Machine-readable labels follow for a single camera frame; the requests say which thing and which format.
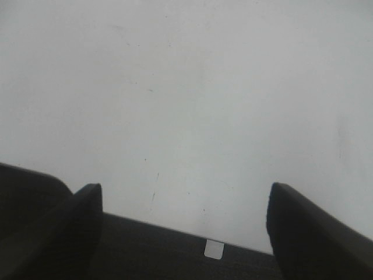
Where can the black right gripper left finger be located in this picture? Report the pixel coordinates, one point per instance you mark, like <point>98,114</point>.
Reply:
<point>61,244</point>

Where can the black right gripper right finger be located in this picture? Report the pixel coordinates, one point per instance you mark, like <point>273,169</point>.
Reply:
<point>309,243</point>

